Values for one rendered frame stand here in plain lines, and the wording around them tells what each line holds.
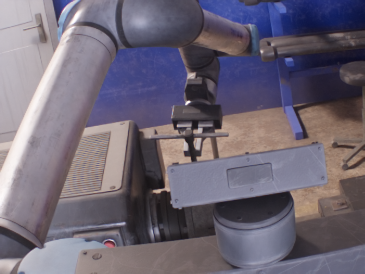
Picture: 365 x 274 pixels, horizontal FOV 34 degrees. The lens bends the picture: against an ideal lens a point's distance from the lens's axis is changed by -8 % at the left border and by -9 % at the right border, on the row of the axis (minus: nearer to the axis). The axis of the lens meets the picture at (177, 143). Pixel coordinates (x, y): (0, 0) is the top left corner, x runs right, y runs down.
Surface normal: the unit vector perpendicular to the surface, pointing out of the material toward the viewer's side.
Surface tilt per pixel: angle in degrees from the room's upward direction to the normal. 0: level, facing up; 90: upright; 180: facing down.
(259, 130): 0
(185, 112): 22
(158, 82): 90
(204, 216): 57
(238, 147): 0
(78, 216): 45
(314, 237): 0
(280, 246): 90
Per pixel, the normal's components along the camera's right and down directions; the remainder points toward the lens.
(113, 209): -0.11, -0.30
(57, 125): 0.50, -0.44
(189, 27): 0.69, 0.43
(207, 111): -0.16, -0.65
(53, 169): 0.77, -0.24
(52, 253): -0.09, -0.88
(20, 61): 0.01, 0.45
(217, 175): -0.10, -0.02
